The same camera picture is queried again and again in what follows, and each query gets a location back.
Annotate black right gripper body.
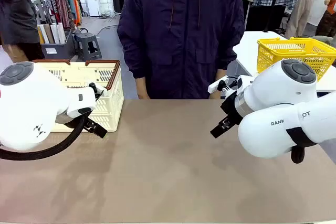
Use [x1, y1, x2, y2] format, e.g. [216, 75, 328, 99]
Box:
[219, 93, 242, 125]

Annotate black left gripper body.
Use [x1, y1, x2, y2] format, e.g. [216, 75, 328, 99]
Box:
[82, 118, 93, 132]

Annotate cream basket brown rim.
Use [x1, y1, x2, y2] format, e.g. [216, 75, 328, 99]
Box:
[33, 59, 125, 133]

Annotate large yellow plastic basket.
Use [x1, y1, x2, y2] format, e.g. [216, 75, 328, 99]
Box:
[256, 37, 336, 82]

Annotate person's left hand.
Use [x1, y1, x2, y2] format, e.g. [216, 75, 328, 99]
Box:
[209, 69, 224, 100]

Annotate person's right hand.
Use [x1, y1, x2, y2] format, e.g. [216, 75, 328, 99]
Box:
[137, 78, 151, 100]

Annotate white side table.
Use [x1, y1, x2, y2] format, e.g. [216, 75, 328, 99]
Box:
[232, 30, 336, 94]

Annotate grey plastic stool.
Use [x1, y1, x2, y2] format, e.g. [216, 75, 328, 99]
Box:
[73, 31, 103, 61]

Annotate grey storage bin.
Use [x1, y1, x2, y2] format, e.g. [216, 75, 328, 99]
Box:
[40, 28, 76, 60]

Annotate person in navy jacket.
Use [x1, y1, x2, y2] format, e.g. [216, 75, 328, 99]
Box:
[117, 0, 246, 100]

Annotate white paper roll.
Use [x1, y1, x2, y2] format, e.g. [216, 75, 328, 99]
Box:
[56, 22, 66, 44]
[50, 23, 61, 45]

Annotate brown paper roll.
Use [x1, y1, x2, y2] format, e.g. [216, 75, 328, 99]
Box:
[43, 24, 56, 45]

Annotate yellow paper roll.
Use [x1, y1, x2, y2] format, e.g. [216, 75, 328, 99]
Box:
[37, 25, 46, 45]

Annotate white air purifier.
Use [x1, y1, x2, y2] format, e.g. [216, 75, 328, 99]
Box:
[86, 0, 101, 17]

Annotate bystander in khaki trousers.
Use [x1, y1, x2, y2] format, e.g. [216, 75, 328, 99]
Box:
[285, 0, 335, 39]

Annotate orange hanging garment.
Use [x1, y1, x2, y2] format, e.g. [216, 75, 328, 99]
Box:
[68, 0, 82, 26]

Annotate red plaid hanging garment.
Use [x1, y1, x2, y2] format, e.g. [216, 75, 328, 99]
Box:
[43, 0, 72, 29]

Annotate bystander in orange top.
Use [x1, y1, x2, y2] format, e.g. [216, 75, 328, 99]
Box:
[314, 0, 336, 37]

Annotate bystander in black coat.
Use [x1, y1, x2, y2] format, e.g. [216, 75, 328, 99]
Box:
[0, 0, 43, 63]

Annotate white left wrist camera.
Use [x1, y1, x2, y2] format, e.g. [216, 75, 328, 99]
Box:
[66, 82, 106, 119]

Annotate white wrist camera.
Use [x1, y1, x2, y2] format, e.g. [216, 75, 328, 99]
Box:
[207, 76, 238, 97]
[66, 82, 106, 119]

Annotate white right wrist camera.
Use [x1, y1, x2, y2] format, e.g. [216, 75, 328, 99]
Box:
[207, 76, 238, 97]

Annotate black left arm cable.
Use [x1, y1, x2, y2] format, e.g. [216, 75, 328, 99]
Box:
[0, 115, 89, 161]

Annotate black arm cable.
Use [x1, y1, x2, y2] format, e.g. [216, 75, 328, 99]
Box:
[290, 144, 306, 165]
[0, 115, 89, 161]

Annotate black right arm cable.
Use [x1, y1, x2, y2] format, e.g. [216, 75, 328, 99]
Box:
[290, 144, 306, 165]

